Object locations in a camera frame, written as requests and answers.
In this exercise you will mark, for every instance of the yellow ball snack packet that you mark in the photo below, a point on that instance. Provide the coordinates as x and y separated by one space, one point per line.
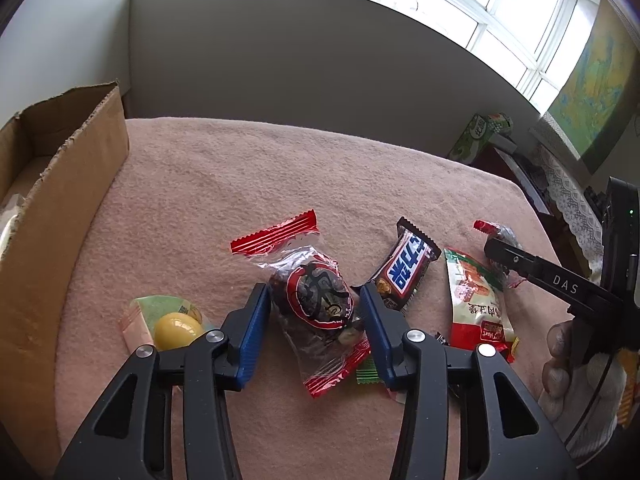
175 330

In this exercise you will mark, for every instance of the white wardrobe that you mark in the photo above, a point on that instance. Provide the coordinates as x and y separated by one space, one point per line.
65 35

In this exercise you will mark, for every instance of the person's right hand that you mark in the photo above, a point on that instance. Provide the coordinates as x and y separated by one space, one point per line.
559 360

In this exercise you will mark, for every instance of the brown chocolate bar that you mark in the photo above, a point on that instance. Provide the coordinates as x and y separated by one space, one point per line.
405 270

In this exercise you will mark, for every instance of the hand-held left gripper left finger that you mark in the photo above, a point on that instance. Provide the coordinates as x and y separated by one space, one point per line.
252 340

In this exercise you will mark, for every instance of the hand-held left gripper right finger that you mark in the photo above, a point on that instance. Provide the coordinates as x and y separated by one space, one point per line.
375 340

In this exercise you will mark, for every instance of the small green-edged candy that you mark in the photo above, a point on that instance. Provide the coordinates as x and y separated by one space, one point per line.
367 372

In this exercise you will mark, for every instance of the brown cardboard box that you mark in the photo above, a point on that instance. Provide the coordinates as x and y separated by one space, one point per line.
50 260

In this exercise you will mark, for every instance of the wall map poster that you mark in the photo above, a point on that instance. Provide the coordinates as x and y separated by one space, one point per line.
595 80

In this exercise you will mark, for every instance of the white lace cloth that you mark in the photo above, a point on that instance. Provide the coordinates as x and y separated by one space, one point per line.
565 185

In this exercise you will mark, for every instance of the pink blanket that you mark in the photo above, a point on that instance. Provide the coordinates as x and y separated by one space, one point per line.
250 175

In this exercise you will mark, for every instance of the dark wooden cabinet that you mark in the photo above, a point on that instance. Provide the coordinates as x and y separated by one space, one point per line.
515 175

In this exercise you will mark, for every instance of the small white box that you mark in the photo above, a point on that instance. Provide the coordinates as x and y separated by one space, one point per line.
505 144

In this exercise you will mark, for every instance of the green tissue box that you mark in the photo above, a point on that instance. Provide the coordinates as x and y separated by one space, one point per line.
472 137

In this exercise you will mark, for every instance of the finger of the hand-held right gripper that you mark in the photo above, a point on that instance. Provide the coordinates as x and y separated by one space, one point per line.
530 265

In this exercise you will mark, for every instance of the clear red-edged date packet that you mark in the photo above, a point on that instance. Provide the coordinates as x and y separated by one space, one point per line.
320 295

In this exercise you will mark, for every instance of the red white snack packet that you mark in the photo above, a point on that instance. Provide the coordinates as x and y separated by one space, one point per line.
475 305

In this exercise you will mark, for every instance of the small clear red-edged packet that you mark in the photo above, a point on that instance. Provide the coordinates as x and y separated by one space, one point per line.
505 234

